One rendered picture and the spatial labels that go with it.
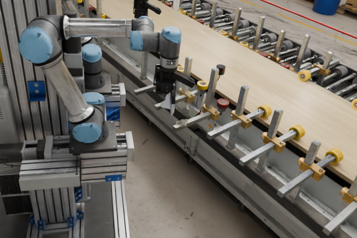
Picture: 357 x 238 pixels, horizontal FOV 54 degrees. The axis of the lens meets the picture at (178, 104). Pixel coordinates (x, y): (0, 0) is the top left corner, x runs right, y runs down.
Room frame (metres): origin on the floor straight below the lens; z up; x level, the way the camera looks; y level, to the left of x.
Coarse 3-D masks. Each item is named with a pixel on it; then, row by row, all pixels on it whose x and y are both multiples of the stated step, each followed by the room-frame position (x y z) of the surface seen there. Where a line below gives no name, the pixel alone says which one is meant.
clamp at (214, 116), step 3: (204, 105) 1.97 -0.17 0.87; (204, 108) 1.94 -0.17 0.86; (207, 108) 1.93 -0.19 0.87; (210, 108) 1.93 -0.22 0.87; (213, 108) 1.94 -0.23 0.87; (204, 111) 1.94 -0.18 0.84; (207, 111) 1.92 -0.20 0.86; (210, 111) 1.90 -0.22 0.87; (213, 111) 1.91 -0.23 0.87; (213, 114) 1.88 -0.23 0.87; (216, 114) 1.88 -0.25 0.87; (219, 114) 1.90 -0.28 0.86; (210, 117) 1.89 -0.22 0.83; (213, 117) 1.87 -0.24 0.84; (216, 117) 1.88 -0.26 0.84; (213, 120) 1.87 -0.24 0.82
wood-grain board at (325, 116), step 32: (128, 0) 3.82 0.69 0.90; (192, 32) 3.12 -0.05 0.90; (192, 64) 2.48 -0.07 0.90; (224, 64) 2.54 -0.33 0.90; (256, 64) 2.62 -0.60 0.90; (224, 96) 2.08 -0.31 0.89; (256, 96) 2.11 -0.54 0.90; (288, 96) 2.17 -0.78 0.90; (320, 96) 2.22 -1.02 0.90; (288, 128) 1.78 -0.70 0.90; (320, 128) 1.82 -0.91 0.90; (352, 128) 1.86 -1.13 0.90; (352, 160) 1.54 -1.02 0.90
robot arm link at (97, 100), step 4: (88, 92) 1.36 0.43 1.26; (92, 92) 1.37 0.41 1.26; (96, 92) 1.37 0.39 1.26; (84, 96) 1.32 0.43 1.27; (88, 96) 1.33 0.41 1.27; (92, 96) 1.33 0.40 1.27; (96, 96) 1.33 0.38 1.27; (100, 96) 1.34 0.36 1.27; (88, 100) 1.28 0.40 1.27; (92, 100) 1.29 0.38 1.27; (96, 100) 1.29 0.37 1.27; (100, 100) 1.30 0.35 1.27; (104, 100) 1.34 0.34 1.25; (92, 104) 1.27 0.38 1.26; (96, 104) 1.28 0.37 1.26; (100, 104) 1.30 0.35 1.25; (104, 104) 1.33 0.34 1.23; (100, 108) 1.28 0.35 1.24; (104, 108) 1.33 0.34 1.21; (104, 112) 1.33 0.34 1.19; (104, 116) 1.33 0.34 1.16; (104, 120) 1.33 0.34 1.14
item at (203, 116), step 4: (216, 108) 1.96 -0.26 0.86; (220, 108) 1.96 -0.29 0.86; (208, 112) 1.90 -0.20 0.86; (220, 112) 1.95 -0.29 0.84; (196, 116) 1.84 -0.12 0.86; (200, 116) 1.84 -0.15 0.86; (204, 116) 1.85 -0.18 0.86; (208, 116) 1.88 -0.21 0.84; (188, 120) 1.79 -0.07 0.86; (192, 120) 1.79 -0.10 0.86; (196, 120) 1.80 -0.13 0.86; (200, 120) 1.83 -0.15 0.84; (188, 124) 1.76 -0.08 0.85; (192, 124) 1.79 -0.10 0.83; (176, 128) 1.69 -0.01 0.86; (180, 128) 1.72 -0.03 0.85
